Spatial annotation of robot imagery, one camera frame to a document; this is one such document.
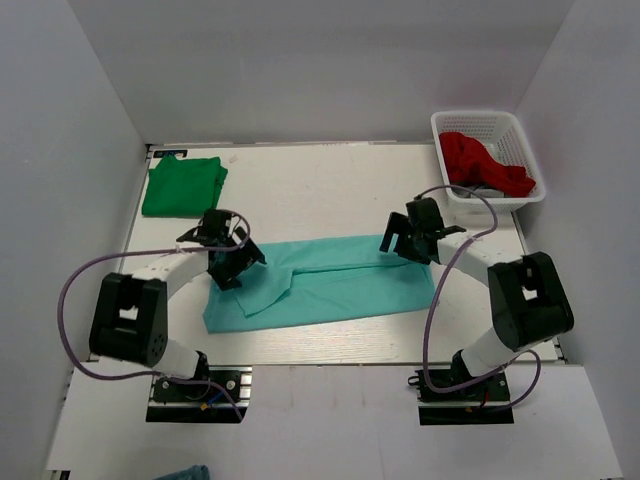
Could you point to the white plastic basket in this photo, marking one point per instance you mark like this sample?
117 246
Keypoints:
501 134

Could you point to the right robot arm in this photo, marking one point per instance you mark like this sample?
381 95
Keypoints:
528 303

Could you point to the teal t-shirt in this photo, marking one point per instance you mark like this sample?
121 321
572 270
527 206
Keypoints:
319 281

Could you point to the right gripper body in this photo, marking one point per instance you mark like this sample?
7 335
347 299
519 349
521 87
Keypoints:
408 246

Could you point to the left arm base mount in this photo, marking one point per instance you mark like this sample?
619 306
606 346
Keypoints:
170 402

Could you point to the red t-shirt in basket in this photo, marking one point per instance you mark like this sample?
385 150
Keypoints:
468 162

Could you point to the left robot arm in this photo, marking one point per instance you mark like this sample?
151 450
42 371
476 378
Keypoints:
131 316

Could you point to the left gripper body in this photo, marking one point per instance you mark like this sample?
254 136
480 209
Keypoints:
244 269

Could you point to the folded green t-shirt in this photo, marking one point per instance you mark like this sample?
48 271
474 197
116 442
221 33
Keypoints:
183 188

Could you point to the blue label sticker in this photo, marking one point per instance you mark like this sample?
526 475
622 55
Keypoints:
178 153

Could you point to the grey garment in basket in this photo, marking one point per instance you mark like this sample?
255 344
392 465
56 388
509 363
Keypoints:
478 190

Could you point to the dark teal cloth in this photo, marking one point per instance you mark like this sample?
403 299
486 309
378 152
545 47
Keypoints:
195 472

